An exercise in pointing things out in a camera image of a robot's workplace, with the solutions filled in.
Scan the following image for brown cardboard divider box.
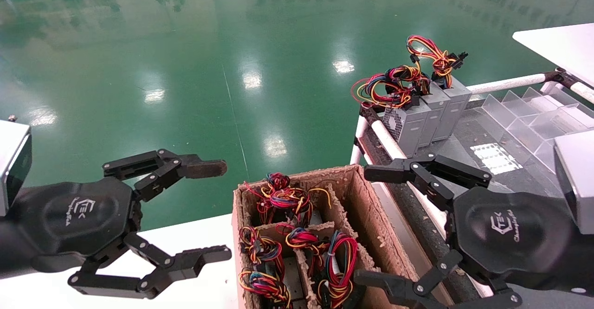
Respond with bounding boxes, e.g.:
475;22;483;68
231;164;453;309

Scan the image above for left wrist camera silver box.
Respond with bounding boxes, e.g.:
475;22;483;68
0;119;33;218

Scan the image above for coloured wires on supplies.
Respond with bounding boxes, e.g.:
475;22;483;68
406;35;473;142

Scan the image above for clear acrylic divider tray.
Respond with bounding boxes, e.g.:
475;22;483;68
481;86;594;173

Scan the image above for dark rack work surface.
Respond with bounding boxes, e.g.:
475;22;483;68
362;96;594;309

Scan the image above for black pipe joint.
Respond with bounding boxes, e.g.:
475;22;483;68
360;105;386;126
543;68;578;89

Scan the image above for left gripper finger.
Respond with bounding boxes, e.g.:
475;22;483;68
68;232;232;300
102;149;228;203

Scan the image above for grey power supply vented side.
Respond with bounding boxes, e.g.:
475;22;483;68
350;65;432;157

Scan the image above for grey power supply coloured wires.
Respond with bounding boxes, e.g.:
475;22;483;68
399;65;451;148

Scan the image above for long white rack pipe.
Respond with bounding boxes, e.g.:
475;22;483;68
357;114;448;235

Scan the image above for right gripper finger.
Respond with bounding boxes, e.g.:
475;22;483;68
354;249;523;309
363;153;492;212

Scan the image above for power supply with coloured wires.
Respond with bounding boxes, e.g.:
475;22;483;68
239;225;284;272
316;230;360;309
238;270;293;309
244;172;332;228
276;225;330;272

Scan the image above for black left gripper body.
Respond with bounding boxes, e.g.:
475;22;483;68
9;178;141;272

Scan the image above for wrist camera silver box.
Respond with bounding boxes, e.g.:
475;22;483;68
554;130;594;235
0;119;33;218

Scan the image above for short white rack pipe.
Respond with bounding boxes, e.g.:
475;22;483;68
350;114;367;166

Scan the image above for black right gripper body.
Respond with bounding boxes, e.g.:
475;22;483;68
448;186;581;282

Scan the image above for right wrist camera silver box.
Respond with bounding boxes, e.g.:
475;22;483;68
554;130;594;235

